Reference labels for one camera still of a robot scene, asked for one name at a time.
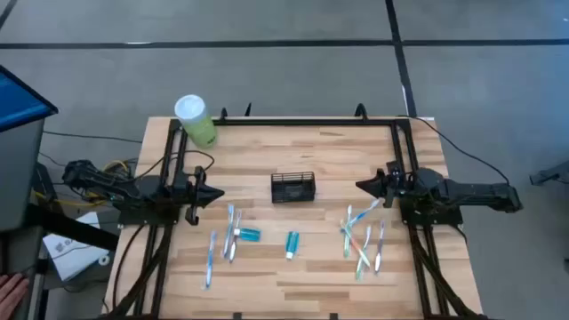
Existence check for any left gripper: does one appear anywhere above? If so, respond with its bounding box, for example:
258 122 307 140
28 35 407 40
175 165 226 227

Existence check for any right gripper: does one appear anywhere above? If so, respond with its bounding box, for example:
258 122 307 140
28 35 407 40
355 160 417 209

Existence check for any blue toothbrush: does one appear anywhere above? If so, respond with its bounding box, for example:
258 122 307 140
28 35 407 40
221 203 236 259
349 198 382 226
228 208 244 264
204 229 218 291

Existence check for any teal toothpaste tube white cap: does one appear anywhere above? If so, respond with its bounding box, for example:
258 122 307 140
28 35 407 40
284 230 301 261
233 227 262 244

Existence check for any orange toothbrush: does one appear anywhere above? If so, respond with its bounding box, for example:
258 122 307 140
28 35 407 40
340 220 372 269

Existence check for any black wire caddy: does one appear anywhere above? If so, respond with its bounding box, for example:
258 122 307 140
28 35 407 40
270 172 317 204

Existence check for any green disinfecting wipes canister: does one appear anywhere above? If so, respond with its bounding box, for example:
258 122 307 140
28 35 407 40
173 93 219 150

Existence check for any black desk bar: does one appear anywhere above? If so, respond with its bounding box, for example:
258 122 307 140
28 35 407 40
26 203 120 252

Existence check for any white printed paper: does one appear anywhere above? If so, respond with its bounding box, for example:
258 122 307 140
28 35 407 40
43 212 111 282

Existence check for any black stand foot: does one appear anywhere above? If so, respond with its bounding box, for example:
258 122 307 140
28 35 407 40
528 160 569 187

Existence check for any grey cabinet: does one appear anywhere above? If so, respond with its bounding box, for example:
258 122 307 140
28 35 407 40
0 117 45 232

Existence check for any blue-screen computer monitor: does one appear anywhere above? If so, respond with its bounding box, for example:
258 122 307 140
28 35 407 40
0 65 60 133

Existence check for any person's hand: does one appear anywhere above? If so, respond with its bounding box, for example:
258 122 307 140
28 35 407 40
0 273 30 320

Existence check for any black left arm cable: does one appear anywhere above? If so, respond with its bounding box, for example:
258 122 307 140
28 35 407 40
132 149 216 181

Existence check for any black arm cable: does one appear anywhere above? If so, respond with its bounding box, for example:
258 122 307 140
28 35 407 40
132 149 216 181
397 114 511 186

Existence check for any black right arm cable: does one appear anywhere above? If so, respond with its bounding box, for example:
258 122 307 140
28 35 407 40
397 114 511 186

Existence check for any black metal table frame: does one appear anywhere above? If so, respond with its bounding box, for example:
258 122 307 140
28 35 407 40
100 116 490 320

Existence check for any black floor cable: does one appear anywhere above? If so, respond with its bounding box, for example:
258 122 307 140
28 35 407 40
43 130 143 144

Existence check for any yellow cable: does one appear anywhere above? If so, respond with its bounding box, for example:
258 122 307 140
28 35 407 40
34 159 130 208

